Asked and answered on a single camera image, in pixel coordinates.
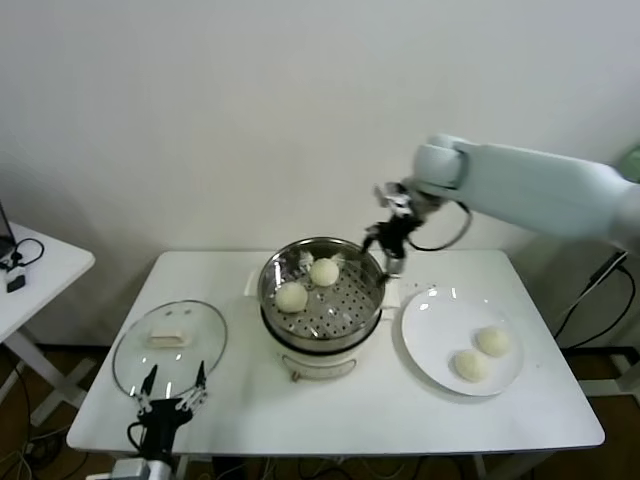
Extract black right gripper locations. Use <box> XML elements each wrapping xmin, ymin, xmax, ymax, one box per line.
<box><xmin>361</xmin><ymin>214</ymin><xmax>419</xmax><ymax>287</ymax></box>

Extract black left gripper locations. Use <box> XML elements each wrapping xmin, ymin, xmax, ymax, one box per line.
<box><xmin>132</xmin><ymin>360</ymin><xmax>209</xmax><ymax>457</ymax></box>

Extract white steamed baozi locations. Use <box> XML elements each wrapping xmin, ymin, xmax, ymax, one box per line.
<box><xmin>453</xmin><ymin>349</ymin><xmax>490</xmax><ymax>384</ymax></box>
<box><xmin>275</xmin><ymin>281</ymin><xmax>309</xmax><ymax>314</ymax></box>
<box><xmin>474</xmin><ymin>326</ymin><xmax>511</xmax><ymax>358</ymax></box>
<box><xmin>309</xmin><ymin>258</ymin><xmax>341</xmax><ymax>289</ymax></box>

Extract stainless steel steamer basket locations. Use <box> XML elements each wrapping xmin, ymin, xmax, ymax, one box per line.
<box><xmin>257</xmin><ymin>238</ymin><xmax>387</xmax><ymax>354</ymax></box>

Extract glass pot lid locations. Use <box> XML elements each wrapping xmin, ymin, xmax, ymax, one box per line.
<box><xmin>111</xmin><ymin>299</ymin><xmax>229</xmax><ymax>402</ymax></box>

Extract white round plate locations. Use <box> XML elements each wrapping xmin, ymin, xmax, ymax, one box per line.
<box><xmin>400</xmin><ymin>287</ymin><xmax>525</xmax><ymax>398</ymax></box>

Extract white electric cooking pot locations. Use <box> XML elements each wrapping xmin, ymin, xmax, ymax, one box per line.
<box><xmin>243</xmin><ymin>269</ymin><xmax>401</xmax><ymax>384</ymax></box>

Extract white side table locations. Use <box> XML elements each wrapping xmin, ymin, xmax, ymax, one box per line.
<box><xmin>0</xmin><ymin>219</ymin><xmax>96</xmax><ymax>426</ymax></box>

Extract pale green appliance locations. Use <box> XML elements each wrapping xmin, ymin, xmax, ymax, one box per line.
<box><xmin>618</xmin><ymin>144</ymin><xmax>640</xmax><ymax>185</ymax></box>

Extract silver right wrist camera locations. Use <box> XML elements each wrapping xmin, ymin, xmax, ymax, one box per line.
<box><xmin>373</xmin><ymin>182</ymin><xmax>414</xmax><ymax>207</ymax></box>

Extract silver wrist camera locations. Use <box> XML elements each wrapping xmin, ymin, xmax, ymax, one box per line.
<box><xmin>373</xmin><ymin>182</ymin><xmax>414</xmax><ymax>207</ymax></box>
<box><xmin>112</xmin><ymin>458</ymin><xmax>151</xmax><ymax>480</ymax></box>

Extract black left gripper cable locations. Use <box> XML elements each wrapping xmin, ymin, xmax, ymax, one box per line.
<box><xmin>126</xmin><ymin>421</ymin><xmax>149</xmax><ymax>455</ymax></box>

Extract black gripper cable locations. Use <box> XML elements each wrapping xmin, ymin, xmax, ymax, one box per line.
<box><xmin>405</xmin><ymin>202</ymin><xmax>475</xmax><ymax>251</ymax></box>
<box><xmin>126</xmin><ymin>421</ymin><xmax>149</xmax><ymax>455</ymax></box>

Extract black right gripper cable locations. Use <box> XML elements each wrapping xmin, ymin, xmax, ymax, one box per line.
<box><xmin>405</xmin><ymin>202</ymin><xmax>475</xmax><ymax>251</ymax></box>

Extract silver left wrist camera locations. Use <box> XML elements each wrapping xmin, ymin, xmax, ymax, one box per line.
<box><xmin>112</xmin><ymin>458</ymin><xmax>151</xmax><ymax>480</ymax></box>

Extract black headset cable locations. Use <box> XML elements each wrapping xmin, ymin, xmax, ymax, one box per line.
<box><xmin>0</xmin><ymin>238</ymin><xmax>46</xmax><ymax>274</ymax></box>

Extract black power cable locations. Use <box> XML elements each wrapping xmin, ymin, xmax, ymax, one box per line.
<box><xmin>552</xmin><ymin>264</ymin><xmax>636</xmax><ymax>351</ymax></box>

